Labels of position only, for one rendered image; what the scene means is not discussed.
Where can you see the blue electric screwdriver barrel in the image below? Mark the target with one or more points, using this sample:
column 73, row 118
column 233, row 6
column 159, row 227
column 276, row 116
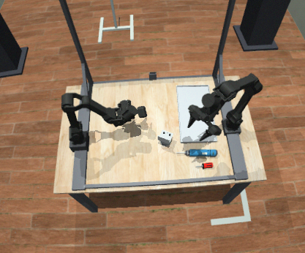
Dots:
column 200, row 152

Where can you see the red hand screwdriver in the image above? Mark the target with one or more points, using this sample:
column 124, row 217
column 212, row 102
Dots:
column 207, row 165

